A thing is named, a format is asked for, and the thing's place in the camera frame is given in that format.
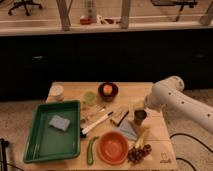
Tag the black office chair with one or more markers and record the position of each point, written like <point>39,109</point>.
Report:
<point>24,3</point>

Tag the green chili pepper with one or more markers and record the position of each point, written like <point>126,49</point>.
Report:
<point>90,159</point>

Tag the dark metal cup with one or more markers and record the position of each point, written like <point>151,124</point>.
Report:
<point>139,116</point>

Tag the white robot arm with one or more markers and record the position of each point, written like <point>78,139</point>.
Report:
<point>169,92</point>

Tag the green plastic tray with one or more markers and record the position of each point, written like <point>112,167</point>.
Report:
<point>46,143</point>

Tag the clear thin pen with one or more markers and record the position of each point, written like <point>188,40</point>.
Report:
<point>88,117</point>

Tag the orange plastic bowl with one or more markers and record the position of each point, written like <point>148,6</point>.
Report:
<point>112,148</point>

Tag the wooden block brush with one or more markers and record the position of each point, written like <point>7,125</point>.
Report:
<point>119,115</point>

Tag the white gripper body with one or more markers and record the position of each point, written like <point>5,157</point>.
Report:
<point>139,105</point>

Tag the green translucent cup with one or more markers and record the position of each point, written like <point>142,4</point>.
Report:
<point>89,98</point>

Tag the dark grape bunch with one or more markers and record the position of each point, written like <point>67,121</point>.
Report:
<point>136,155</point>

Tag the blue grey cloth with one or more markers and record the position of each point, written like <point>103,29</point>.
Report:
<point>127,130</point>

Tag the red small dish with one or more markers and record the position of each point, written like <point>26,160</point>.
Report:
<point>85,21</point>

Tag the orange fruit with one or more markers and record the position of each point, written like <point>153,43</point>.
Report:
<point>107,89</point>

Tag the dark brown bowl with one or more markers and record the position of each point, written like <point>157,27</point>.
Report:
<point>108,98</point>

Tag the white paper cup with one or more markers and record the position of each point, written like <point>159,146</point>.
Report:
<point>56,91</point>

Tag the black stand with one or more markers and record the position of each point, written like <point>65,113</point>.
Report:
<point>3,158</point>

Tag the blue sponge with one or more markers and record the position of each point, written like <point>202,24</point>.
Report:
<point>59,122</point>

